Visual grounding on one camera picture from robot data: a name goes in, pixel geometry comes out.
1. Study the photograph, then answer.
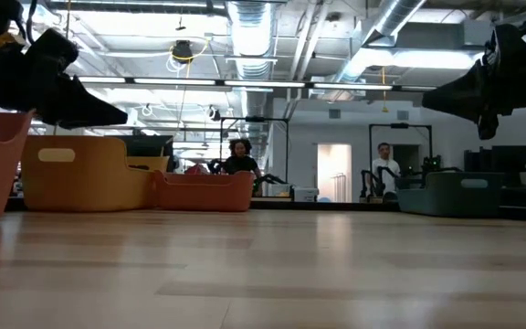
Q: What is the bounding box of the silver diagonal duct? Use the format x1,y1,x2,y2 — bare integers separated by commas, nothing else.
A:
335,0,428,83

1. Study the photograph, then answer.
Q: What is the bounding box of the grey-green plastic bin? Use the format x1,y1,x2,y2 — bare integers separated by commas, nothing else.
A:
395,171,506,218

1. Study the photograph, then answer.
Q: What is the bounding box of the ceiling cable reel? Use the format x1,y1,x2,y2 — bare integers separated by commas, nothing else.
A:
170,39,195,64

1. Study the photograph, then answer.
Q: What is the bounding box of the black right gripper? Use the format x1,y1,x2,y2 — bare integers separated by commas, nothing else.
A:
421,22,526,142

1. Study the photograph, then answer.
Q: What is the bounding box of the long ceiling light strip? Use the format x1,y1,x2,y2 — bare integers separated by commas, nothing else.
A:
75,75,440,92

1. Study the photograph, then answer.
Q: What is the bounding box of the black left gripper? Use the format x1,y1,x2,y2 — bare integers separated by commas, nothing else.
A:
0,27,130,131

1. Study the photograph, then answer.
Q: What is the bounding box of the silver ventilation duct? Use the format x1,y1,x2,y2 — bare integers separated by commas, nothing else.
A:
225,0,277,121

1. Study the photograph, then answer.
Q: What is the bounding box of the white box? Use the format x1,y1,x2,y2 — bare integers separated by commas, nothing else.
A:
292,186,320,203

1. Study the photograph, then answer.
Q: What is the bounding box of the black table edge rail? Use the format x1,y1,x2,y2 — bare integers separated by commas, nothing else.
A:
5,196,526,224

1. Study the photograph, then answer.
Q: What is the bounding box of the black equipment rack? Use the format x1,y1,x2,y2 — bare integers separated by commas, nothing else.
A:
463,144,526,207

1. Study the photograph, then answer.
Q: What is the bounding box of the person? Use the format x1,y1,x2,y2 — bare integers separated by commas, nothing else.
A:
371,142,404,202
220,138,263,179

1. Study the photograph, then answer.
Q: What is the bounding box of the orange plastic bin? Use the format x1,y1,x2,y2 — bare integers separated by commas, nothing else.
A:
153,169,257,213

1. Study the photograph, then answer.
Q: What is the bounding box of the yellow plastic bin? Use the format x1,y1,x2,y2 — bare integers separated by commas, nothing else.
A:
124,154,172,173
19,134,160,212

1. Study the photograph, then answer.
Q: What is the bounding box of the yellow hanging cable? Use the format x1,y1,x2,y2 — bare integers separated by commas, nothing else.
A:
64,0,73,40

